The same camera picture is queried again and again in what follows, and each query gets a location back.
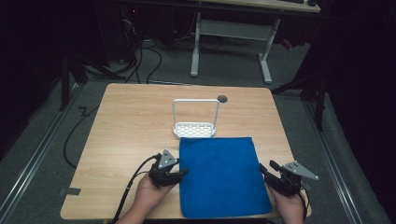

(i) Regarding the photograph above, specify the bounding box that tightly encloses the black stand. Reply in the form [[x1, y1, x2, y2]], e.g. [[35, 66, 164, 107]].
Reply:
[[271, 69, 329, 133], [58, 54, 127, 112]]

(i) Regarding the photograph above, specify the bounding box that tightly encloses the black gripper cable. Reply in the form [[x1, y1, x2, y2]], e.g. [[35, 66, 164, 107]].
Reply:
[[297, 186, 312, 222], [111, 154, 163, 224]]

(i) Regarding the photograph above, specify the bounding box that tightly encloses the white rack with handle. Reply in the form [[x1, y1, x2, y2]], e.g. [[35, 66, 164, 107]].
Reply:
[[172, 98, 221, 140]]

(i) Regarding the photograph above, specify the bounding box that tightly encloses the person's right hand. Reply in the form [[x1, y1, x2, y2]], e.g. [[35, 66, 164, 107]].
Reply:
[[268, 184, 305, 219]]

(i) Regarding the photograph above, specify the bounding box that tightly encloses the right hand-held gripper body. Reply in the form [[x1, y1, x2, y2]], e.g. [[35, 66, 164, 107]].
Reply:
[[270, 161, 319, 197]]

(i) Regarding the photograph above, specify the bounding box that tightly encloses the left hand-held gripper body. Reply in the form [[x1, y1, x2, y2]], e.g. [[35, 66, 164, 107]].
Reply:
[[148, 148, 183, 189]]

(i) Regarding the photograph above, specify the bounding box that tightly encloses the black floor cable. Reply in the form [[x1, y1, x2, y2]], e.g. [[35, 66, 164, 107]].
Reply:
[[63, 105, 101, 170]]

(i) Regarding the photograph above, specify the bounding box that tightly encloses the bundle of black cables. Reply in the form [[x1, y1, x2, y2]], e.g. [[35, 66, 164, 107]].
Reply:
[[120, 18, 163, 85]]

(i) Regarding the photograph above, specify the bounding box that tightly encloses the grey tape strip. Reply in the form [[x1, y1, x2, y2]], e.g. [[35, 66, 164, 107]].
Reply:
[[58, 187, 82, 198]]

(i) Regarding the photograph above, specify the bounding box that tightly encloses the white-legged wooden desk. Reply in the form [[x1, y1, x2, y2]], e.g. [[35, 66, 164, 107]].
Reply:
[[190, 0, 322, 86]]

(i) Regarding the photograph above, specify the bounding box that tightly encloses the dark computer tower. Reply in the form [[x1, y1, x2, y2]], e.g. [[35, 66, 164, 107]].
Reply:
[[92, 4, 143, 64]]

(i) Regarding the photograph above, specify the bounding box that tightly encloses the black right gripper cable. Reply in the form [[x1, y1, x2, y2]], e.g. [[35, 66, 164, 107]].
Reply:
[[297, 186, 312, 222]]

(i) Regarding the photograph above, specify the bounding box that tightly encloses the metal floor rail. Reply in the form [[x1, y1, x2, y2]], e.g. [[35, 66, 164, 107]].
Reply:
[[303, 99, 364, 224], [0, 83, 82, 220]]

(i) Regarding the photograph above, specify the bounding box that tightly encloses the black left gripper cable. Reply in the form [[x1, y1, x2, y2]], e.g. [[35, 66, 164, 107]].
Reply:
[[111, 154, 163, 224]]

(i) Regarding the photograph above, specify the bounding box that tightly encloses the blue cloth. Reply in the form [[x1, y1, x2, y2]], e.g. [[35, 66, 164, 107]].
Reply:
[[178, 136, 274, 219]]

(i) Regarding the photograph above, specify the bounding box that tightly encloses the person's left hand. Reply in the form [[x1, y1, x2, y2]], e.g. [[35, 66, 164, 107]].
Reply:
[[134, 173, 176, 213]]

